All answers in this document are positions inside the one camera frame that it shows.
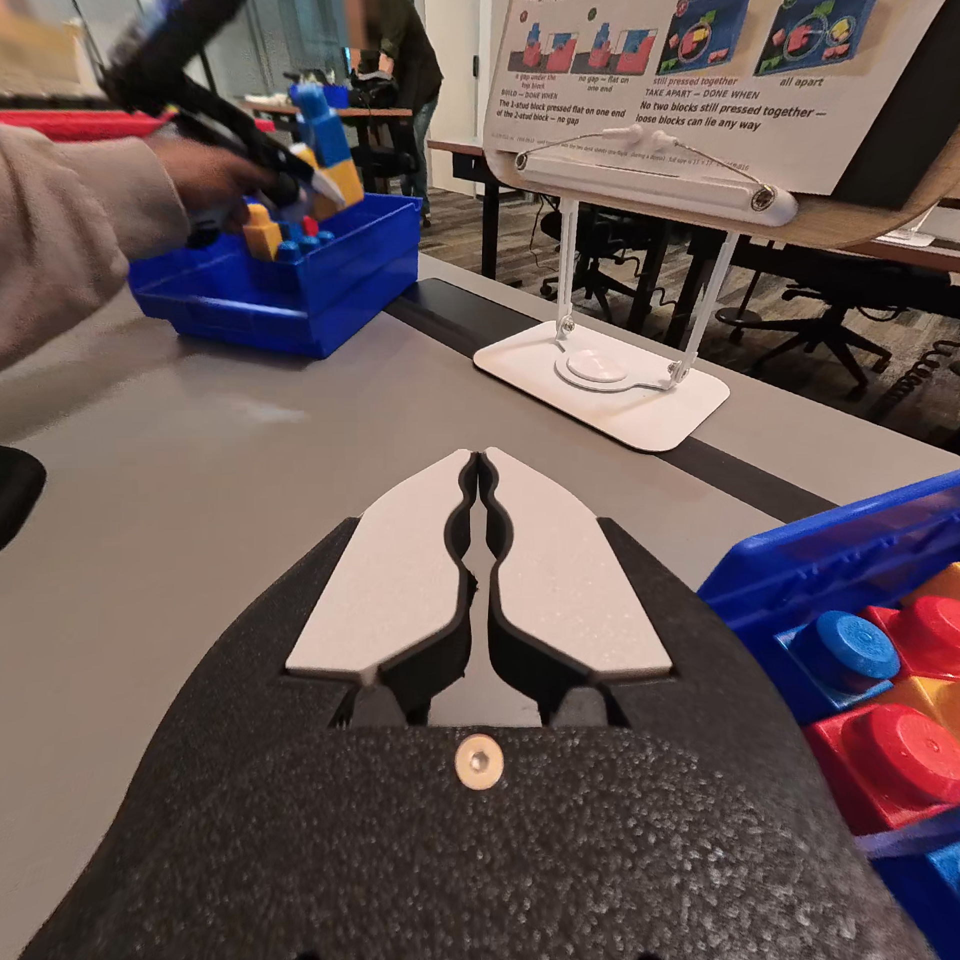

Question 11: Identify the wooden desk with black legs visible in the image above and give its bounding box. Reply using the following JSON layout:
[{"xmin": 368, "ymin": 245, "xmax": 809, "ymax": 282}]
[{"xmin": 426, "ymin": 138, "xmax": 528, "ymax": 280}]

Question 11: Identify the printed instruction sheet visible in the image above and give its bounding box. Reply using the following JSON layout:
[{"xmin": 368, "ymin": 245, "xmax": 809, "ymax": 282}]
[{"xmin": 480, "ymin": 0, "xmax": 948, "ymax": 198}]

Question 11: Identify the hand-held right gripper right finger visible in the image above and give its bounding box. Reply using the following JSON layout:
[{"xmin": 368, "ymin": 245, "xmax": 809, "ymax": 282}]
[{"xmin": 478, "ymin": 447, "xmax": 675, "ymax": 727}]

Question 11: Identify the black round cushion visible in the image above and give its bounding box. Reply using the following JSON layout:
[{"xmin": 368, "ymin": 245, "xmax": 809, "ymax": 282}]
[{"xmin": 0, "ymin": 446, "xmax": 48, "ymax": 552}]

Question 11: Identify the red plastic bin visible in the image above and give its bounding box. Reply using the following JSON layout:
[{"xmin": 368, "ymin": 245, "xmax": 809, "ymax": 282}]
[{"xmin": 0, "ymin": 108, "xmax": 170, "ymax": 145}]

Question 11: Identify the person's left hand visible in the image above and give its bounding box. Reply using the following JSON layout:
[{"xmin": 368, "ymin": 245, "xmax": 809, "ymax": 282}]
[{"xmin": 153, "ymin": 138, "xmax": 280, "ymax": 235}]

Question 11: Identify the coiled black cable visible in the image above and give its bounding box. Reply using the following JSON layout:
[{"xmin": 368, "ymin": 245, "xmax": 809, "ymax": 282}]
[{"xmin": 891, "ymin": 336, "xmax": 960, "ymax": 410}]

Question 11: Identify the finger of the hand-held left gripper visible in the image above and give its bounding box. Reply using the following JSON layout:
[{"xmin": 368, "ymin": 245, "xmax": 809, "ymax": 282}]
[{"xmin": 296, "ymin": 166, "xmax": 348, "ymax": 213}]

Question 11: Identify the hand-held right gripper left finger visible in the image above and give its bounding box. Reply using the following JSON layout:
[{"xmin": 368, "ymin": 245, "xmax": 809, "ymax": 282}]
[{"xmin": 285, "ymin": 448, "xmax": 481, "ymax": 727}]

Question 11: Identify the blue plastic bin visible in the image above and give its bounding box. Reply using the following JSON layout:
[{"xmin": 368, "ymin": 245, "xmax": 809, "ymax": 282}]
[
  {"xmin": 697, "ymin": 468, "xmax": 960, "ymax": 960},
  {"xmin": 127, "ymin": 193, "xmax": 425, "ymax": 360}
]

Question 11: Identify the black office chair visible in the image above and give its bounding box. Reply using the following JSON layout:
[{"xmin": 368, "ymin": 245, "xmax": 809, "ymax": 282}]
[
  {"xmin": 712, "ymin": 247, "xmax": 940, "ymax": 393},
  {"xmin": 525, "ymin": 201, "xmax": 676, "ymax": 333}
]

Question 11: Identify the blue two-stud mega block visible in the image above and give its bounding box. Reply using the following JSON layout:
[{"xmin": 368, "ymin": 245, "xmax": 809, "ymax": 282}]
[{"xmin": 288, "ymin": 81, "xmax": 352, "ymax": 170}]

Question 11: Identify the group of built block steps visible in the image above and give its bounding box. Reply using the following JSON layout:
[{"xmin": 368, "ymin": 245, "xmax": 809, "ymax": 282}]
[{"xmin": 241, "ymin": 201, "xmax": 336, "ymax": 295}]

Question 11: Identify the black flat panel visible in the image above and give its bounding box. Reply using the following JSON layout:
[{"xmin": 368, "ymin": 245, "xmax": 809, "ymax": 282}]
[{"xmin": 831, "ymin": 15, "xmax": 960, "ymax": 217}]

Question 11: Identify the black bag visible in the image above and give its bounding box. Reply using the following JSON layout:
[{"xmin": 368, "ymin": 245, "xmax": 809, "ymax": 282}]
[{"xmin": 348, "ymin": 71, "xmax": 400, "ymax": 111}]

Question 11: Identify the white book stand with board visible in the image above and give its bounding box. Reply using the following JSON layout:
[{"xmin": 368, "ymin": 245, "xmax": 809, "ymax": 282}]
[{"xmin": 472, "ymin": 0, "xmax": 960, "ymax": 455}]

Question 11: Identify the person's left forearm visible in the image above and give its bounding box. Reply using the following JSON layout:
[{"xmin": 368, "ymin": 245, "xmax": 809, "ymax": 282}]
[{"xmin": 0, "ymin": 123, "xmax": 190, "ymax": 372}]

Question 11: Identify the pile of mixed toy blocks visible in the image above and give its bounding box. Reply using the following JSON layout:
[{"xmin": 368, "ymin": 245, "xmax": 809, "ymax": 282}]
[{"xmin": 776, "ymin": 562, "xmax": 960, "ymax": 960}]

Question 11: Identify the long wooden desk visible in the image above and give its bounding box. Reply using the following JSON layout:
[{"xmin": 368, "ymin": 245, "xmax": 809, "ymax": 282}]
[{"xmin": 240, "ymin": 101, "xmax": 415, "ymax": 155}]

